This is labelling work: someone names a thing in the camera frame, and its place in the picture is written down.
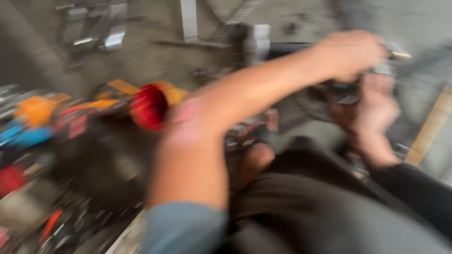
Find person's left hand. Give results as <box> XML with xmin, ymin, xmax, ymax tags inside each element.
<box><xmin>314</xmin><ymin>30</ymin><xmax>388</xmax><ymax>83</ymax></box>

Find person's right hand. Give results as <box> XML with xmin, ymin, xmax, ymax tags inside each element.
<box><xmin>328</xmin><ymin>73</ymin><xmax>401</xmax><ymax>171</ymax></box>

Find dark metal tool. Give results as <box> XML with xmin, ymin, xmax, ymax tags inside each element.
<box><xmin>309</xmin><ymin>42</ymin><xmax>412</xmax><ymax>106</ymax></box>

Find wooden plank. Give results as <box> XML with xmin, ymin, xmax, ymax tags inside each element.
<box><xmin>404</xmin><ymin>86</ymin><xmax>452</xmax><ymax>167</ymax></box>

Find person's bare foot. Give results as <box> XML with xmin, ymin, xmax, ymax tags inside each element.
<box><xmin>239</xmin><ymin>109</ymin><xmax>280</xmax><ymax>185</ymax></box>

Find person's legs in dark trousers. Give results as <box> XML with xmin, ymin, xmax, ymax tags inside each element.
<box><xmin>212</xmin><ymin>136</ymin><xmax>452</xmax><ymax>254</ymax></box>

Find grey white block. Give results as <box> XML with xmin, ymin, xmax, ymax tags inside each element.
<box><xmin>243</xmin><ymin>24</ymin><xmax>272</xmax><ymax>66</ymax></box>

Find white flat strip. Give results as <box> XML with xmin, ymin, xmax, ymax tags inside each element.
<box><xmin>179</xmin><ymin>0</ymin><xmax>199</xmax><ymax>42</ymax></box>

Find person's blue sleeve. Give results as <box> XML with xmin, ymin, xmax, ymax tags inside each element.
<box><xmin>141</xmin><ymin>202</ymin><xmax>230</xmax><ymax>254</ymax></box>

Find orange and black power tool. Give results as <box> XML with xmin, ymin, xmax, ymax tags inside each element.
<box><xmin>58</xmin><ymin>79</ymin><xmax>191</xmax><ymax>122</ymax></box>

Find shiny metal parts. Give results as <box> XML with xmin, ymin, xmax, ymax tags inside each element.
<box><xmin>56</xmin><ymin>0</ymin><xmax>129</xmax><ymax>54</ymax></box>

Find orange plastic tool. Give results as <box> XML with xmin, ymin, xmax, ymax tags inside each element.
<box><xmin>13</xmin><ymin>92</ymin><xmax>73</xmax><ymax>128</ymax></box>

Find heap of assorted tools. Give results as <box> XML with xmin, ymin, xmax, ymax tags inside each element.
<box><xmin>0</xmin><ymin>83</ymin><xmax>156</xmax><ymax>254</ymax></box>

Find blue plastic tool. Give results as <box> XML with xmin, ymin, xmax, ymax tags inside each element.
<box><xmin>0</xmin><ymin>119</ymin><xmax>55</xmax><ymax>149</ymax></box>

